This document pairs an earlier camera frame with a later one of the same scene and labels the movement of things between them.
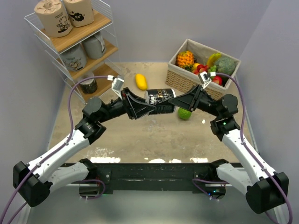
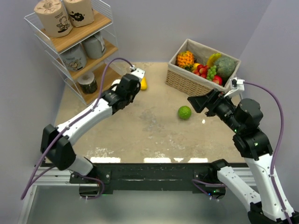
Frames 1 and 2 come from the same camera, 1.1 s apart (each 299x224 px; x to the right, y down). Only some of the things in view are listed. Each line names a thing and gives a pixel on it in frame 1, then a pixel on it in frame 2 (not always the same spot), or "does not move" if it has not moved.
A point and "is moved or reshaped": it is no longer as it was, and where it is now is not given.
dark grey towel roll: x=94 y=45 does not move
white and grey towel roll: x=88 y=86 does not move
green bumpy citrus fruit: x=183 y=114 does not move
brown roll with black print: x=81 y=12 does not move
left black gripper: x=137 y=107 to x=134 y=93
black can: x=160 y=98 is moved or reshaped
